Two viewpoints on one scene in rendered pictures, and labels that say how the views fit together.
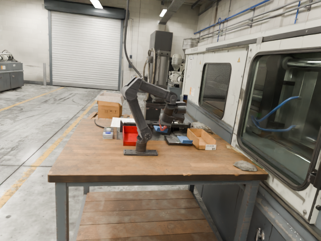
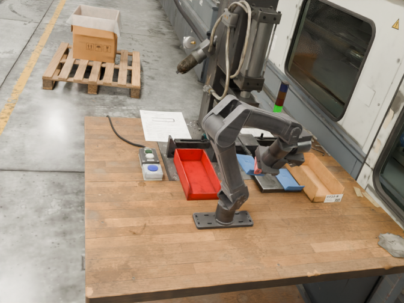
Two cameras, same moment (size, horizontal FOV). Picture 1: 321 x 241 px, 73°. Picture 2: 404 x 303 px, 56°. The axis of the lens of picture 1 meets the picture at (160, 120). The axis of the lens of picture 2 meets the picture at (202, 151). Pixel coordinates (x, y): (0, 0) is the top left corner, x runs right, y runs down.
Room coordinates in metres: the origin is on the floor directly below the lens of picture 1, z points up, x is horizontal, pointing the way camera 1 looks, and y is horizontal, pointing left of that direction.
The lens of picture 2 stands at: (0.23, 0.36, 1.73)
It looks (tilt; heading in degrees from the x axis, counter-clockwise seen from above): 30 degrees down; 351
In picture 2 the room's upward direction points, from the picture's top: 11 degrees clockwise
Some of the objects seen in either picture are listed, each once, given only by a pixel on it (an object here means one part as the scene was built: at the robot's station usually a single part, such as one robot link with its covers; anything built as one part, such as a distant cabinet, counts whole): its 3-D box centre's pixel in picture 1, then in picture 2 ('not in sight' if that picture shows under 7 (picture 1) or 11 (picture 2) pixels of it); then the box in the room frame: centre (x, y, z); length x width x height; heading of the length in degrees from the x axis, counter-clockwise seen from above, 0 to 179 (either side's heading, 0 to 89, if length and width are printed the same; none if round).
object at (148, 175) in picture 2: (108, 136); (151, 174); (1.41, 0.35, 0.90); 0.07 x 0.07 x 0.06; 12
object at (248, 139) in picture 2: (156, 123); (234, 140); (1.62, 0.02, 0.98); 0.20 x 0.10 x 0.01; 102
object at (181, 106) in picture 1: (176, 103); (293, 136); (1.28, -0.08, 1.20); 0.12 x 0.09 x 0.12; 114
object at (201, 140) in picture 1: (200, 138); (312, 177); (1.48, -0.30, 0.93); 0.25 x 0.13 x 0.08; 12
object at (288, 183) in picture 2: (184, 138); (287, 177); (1.45, -0.18, 0.93); 0.15 x 0.07 x 0.03; 11
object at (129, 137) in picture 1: (131, 135); (196, 172); (1.42, 0.19, 0.93); 0.25 x 0.12 x 0.06; 12
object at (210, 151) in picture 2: (156, 128); (231, 148); (1.62, 0.02, 0.94); 0.20 x 0.10 x 0.07; 102
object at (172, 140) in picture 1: (177, 140); (274, 178); (1.47, -0.14, 0.91); 0.17 x 0.16 x 0.02; 102
